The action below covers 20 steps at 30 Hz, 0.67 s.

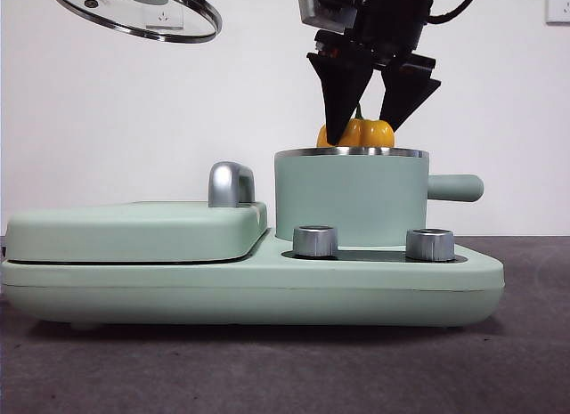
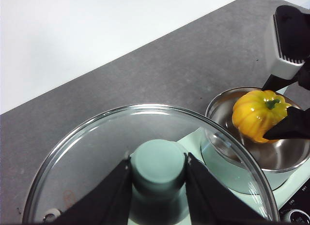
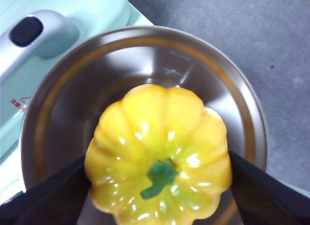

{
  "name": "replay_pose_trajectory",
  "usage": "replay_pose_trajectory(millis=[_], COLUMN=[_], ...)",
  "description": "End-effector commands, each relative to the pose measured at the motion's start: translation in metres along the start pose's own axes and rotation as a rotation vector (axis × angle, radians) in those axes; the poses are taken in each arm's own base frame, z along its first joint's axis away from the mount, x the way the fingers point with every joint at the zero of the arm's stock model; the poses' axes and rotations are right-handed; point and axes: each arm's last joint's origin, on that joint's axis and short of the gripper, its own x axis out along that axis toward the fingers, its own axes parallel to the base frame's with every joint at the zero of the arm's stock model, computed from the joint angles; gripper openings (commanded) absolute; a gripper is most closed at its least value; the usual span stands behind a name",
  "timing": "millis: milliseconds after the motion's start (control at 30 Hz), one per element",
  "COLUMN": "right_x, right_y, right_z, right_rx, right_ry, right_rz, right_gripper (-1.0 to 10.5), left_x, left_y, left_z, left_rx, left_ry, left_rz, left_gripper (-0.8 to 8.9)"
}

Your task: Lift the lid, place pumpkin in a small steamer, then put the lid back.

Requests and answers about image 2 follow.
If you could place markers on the yellow toy pumpkin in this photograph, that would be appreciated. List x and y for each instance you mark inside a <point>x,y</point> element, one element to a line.
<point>252,118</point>

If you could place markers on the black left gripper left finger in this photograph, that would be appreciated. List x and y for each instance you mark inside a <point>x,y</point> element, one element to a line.
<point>104,205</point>

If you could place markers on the silver control knob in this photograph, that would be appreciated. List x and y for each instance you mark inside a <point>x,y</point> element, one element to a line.
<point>301,219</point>

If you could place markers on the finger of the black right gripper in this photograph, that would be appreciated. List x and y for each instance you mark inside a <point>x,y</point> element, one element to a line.
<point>295,125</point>
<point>276,83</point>

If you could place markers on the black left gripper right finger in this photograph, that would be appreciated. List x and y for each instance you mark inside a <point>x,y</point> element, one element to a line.
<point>208,205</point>

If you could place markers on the mint green breakfast machine base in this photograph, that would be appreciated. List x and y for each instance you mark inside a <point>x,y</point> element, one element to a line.
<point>288,186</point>

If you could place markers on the mint green steamer pot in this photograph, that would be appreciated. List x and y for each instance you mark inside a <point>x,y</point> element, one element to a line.
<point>278,157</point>

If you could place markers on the pale grey camera box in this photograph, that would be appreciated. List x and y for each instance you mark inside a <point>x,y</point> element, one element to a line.
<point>273,53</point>

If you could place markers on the glass lid with mint knob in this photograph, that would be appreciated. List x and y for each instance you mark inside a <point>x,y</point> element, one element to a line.
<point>157,162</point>

